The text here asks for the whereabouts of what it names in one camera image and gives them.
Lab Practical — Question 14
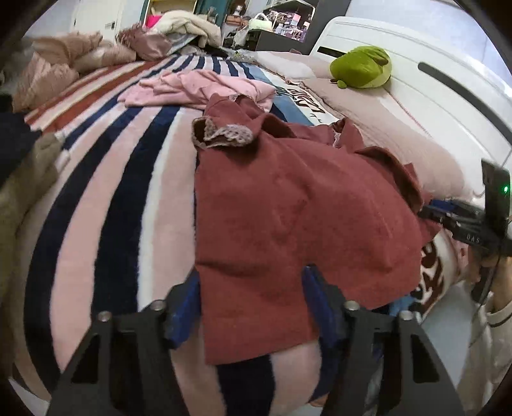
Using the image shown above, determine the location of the pile of beige clothes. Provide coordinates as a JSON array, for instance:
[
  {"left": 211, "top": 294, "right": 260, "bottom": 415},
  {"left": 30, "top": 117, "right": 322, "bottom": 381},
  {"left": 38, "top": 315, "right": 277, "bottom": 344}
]
[{"left": 12, "top": 31, "right": 137, "bottom": 113}]

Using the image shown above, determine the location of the person's right forearm white sleeve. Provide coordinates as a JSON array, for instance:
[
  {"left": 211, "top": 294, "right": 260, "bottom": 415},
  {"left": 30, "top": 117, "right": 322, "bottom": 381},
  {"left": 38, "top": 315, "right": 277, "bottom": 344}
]
[{"left": 459, "top": 286, "right": 512, "bottom": 406}]

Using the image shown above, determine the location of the mauve satin cloth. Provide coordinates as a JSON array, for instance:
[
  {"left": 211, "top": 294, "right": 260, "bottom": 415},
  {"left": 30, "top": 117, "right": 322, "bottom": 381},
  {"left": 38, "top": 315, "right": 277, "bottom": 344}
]
[{"left": 116, "top": 24, "right": 173, "bottom": 61}]

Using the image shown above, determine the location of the beige pillow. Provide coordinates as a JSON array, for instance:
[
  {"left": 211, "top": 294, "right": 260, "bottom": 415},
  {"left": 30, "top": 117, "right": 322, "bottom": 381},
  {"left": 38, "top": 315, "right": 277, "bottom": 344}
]
[{"left": 302, "top": 78, "right": 481, "bottom": 201}]

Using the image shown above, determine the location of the red small garment lace collar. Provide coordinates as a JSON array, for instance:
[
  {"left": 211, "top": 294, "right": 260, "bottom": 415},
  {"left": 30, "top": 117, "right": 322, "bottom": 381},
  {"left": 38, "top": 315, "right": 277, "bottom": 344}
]
[{"left": 191, "top": 94, "right": 443, "bottom": 365}]

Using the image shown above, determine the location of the cream blanket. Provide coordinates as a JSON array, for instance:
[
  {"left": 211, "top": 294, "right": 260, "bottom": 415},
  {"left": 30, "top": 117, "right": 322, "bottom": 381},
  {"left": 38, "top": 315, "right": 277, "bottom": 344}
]
[{"left": 154, "top": 10, "right": 223, "bottom": 49}]

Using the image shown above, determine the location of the light pink pillow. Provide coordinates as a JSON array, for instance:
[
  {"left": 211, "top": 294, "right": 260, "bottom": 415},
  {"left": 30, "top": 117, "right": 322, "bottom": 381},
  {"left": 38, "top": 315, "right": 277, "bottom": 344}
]
[{"left": 254, "top": 50, "right": 317, "bottom": 79}]

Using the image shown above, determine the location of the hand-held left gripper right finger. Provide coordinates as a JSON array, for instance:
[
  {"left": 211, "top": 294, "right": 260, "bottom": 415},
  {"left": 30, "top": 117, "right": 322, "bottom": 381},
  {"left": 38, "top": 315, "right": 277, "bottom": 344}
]
[{"left": 302, "top": 265, "right": 465, "bottom": 416}]

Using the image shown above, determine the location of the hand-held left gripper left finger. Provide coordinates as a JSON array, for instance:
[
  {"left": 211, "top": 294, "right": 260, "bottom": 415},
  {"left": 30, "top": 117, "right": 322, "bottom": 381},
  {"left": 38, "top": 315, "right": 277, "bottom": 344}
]
[{"left": 47, "top": 272, "right": 201, "bottom": 416}]

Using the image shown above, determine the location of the dark cloth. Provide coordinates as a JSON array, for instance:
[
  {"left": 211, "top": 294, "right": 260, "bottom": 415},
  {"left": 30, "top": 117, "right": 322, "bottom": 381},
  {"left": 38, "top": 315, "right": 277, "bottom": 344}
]
[{"left": 0, "top": 94, "right": 41, "bottom": 185}]

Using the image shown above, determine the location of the person's right hand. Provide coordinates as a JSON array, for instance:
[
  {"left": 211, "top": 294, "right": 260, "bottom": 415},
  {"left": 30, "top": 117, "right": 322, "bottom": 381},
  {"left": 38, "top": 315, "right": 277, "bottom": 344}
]
[{"left": 459, "top": 243, "right": 505, "bottom": 305}]

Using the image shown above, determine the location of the black shelf desk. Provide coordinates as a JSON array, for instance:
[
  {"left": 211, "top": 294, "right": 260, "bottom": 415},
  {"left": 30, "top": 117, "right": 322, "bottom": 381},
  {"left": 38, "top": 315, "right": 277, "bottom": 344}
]
[{"left": 256, "top": 0, "right": 321, "bottom": 52}]

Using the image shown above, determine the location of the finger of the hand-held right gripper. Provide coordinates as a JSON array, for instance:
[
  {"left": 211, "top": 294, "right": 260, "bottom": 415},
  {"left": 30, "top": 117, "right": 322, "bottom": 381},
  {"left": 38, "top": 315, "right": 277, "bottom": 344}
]
[
  {"left": 417, "top": 211, "right": 486, "bottom": 241},
  {"left": 424, "top": 199, "right": 485, "bottom": 220}
]

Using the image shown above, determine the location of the olive cloth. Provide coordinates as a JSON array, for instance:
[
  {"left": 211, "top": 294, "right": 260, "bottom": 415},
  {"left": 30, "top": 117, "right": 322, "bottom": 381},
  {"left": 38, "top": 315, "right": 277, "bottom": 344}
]
[{"left": 0, "top": 134, "right": 63, "bottom": 289}]

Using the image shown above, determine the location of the pink small garment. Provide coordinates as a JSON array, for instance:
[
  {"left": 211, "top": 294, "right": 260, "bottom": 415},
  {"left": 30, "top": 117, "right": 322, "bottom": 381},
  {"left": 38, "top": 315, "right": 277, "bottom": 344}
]
[{"left": 119, "top": 70, "right": 277, "bottom": 113}]

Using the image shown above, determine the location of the white bed headboard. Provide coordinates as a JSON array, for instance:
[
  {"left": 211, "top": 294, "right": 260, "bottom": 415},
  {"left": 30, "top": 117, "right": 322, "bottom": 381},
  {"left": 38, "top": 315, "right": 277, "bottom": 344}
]
[{"left": 310, "top": 16, "right": 512, "bottom": 193}]

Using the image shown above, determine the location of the striped fleece blanket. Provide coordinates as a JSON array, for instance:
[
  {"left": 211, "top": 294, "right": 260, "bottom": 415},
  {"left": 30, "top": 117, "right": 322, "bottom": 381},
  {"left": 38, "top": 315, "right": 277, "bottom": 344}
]
[{"left": 12, "top": 54, "right": 334, "bottom": 413}]

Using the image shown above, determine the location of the green plush toy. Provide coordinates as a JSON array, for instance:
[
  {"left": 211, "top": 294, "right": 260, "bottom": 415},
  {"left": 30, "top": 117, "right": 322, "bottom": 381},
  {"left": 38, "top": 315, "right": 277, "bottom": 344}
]
[{"left": 330, "top": 45, "right": 393, "bottom": 89}]

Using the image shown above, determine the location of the white handbag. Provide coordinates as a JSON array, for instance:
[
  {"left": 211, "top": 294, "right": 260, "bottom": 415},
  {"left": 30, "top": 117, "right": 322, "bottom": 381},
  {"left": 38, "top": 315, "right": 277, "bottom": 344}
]
[{"left": 248, "top": 13, "right": 275, "bottom": 31}]

